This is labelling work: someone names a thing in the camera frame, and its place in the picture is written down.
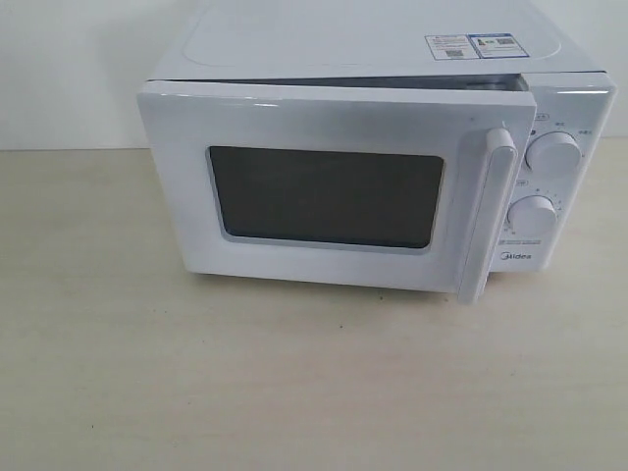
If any white microwave door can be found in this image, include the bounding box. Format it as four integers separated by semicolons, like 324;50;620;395
137;80;537;302

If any white Midea microwave body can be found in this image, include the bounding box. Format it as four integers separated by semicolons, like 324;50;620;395
144;1;615;274

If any lower white timer knob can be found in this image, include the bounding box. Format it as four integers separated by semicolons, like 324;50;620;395
507;195;557;236

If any white warning label sticker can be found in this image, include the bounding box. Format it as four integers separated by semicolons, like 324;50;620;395
425;34;480;61

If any upper white power knob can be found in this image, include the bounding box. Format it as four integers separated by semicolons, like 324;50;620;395
525;131;582;177

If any blue energy label sticker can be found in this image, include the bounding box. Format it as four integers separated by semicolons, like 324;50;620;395
467;33;529;59

